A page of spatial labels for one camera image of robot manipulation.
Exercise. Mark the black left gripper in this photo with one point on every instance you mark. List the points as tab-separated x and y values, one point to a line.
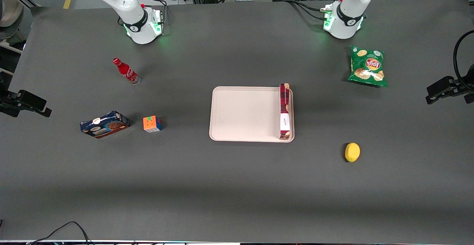
450	86

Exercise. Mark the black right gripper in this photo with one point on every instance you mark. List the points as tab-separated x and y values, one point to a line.
17	100

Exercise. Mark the red plaid cookie box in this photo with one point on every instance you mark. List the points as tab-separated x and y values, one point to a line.
284	111

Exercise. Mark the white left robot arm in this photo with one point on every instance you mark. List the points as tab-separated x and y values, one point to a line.
348	4

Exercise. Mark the blue cookie box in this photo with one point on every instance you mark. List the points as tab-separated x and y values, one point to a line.
104	124

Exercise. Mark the beige plastic tray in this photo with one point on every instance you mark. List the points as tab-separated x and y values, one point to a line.
244	114

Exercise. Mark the green chips bag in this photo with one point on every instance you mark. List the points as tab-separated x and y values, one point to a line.
367	67

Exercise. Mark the red cola bottle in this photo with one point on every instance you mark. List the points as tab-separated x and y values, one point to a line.
126	70

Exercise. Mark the yellow lemon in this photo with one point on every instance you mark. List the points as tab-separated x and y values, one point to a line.
352	152

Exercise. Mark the colourful puzzle cube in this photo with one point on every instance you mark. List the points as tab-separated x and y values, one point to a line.
152	123

